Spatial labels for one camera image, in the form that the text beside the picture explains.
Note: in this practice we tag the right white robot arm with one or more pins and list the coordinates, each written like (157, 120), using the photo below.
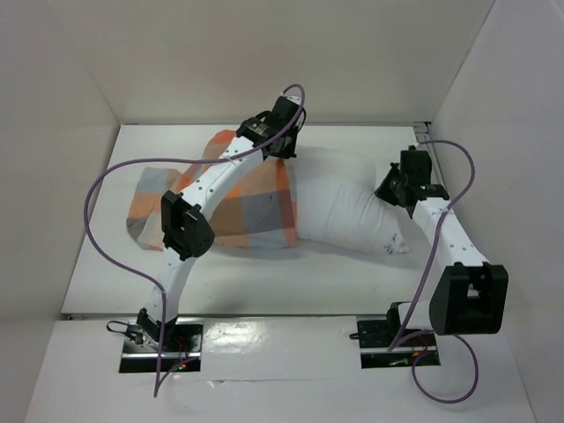
(470, 296)

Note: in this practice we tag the white pillow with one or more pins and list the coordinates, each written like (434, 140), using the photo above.
(335, 202)

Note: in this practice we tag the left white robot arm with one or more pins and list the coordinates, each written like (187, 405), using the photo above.
(186, 215)

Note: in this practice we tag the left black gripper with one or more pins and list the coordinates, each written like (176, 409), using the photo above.
(290, 152)

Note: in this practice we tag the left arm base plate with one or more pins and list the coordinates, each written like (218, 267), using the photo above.
(182, 352)

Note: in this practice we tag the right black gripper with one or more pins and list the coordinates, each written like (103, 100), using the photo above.
(392, 187)

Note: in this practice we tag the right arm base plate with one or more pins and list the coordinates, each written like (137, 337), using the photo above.
(375, 333)

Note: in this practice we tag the checkered orange grey pillowcase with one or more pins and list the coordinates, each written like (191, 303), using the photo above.
(260, 212)

